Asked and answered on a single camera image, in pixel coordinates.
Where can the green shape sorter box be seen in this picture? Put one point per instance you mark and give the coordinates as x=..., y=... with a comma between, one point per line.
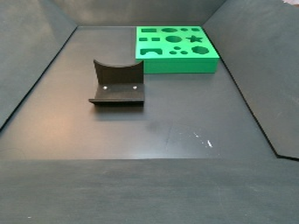
x=175, y=50

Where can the black curved holder stand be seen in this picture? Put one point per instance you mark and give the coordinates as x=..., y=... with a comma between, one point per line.
x=120, y=84

